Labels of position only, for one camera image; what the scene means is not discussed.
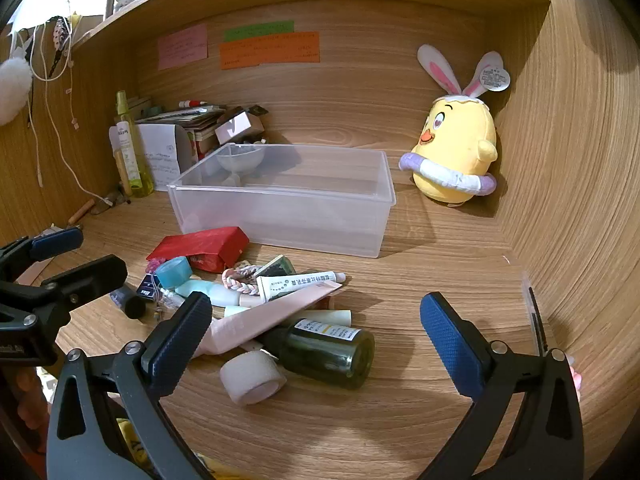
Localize pink paper note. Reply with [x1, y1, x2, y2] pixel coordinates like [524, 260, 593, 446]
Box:
[158, 23, 209, 71]

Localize white fluffy pompom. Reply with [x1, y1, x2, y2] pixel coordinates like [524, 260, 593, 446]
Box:
[0, 57, 33, 127]

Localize red printed box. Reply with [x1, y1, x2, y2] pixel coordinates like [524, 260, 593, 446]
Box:
[185, 127, 221, 163]

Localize small black bottle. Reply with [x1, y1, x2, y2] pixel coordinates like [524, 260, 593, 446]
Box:
[110, 285, 147, 319]

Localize yellow chick plush toy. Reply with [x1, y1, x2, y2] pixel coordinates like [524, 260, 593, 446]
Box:
[398, 44, 512, 208]

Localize white ointment tube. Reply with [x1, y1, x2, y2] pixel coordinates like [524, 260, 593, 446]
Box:
[256, 271, 346, 302]

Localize light blue tube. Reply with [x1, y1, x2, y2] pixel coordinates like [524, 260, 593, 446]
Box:
[175, 280, 241, 307]

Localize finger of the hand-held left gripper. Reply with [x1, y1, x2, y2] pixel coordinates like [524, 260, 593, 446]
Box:
[0, 226, 85, 283]
[0, 255, 129, 333]

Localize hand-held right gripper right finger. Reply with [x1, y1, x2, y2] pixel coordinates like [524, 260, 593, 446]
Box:
[417, 291, 586, 480]

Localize pink cosmetic tube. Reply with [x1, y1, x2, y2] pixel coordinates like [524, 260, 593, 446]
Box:
[192, 281, 343, 358]

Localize orange paper note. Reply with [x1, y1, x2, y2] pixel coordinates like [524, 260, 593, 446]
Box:
[219, 31, 321, 70]

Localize person's right hand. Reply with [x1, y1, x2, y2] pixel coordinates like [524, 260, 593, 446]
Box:
[566, 356, 582, 402]

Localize blue round cap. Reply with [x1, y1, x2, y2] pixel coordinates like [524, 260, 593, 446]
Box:
[154, 256, 193, 289]

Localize wooden handled tool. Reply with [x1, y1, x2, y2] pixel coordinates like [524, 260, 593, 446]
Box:
[67, 199, 96, 224]

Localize pink charm with string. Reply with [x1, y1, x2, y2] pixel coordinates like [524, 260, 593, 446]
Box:
[146, 257, 168, 321]

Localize pink white braided hair tie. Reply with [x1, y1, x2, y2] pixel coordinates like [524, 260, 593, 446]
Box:
[221, 266, 261, 297]

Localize white bowl of trinkets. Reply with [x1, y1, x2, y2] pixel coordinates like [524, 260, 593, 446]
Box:
[215, 144, 266, 188]

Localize small green sachet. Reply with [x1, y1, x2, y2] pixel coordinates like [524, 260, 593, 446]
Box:
[257, 255, 292, 278]

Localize green paper note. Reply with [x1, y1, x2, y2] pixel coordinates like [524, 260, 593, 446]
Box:
[223, 20, 295, 42]

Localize small dark blue packet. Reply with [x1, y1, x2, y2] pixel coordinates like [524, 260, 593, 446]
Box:
[137, 275, 161, 301]

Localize red foil packet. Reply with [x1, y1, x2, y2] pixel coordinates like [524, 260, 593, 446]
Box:
[146, 226, 250, 274]

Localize white cable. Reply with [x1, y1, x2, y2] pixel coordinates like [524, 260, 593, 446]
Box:
[25, 25, 113, 206]

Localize clear plastic storage box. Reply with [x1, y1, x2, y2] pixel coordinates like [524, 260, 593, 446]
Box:
[166, 142, 397, 259]

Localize yellow spray bottle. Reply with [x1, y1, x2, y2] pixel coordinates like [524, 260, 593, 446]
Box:
[112, 90, 156, 198]

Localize small white cardboard box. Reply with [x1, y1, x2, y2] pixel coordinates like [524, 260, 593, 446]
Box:
[215, 110, 265, 146]

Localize white paper box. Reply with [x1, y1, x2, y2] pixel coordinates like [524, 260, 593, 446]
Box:
[109, 122, 193, 193]

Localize dark green glass bottle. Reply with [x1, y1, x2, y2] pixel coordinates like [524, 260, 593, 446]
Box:
[260, 317, 376, 390]

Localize white cylindrical tube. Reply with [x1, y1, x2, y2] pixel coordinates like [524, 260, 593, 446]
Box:
[295, 308, 352, 328]

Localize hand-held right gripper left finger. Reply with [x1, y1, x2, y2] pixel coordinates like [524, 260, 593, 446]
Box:
[46, 291, 216, 480]

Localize white tape roll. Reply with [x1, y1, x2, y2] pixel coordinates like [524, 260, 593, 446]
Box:
[220, 350, 287, 407]

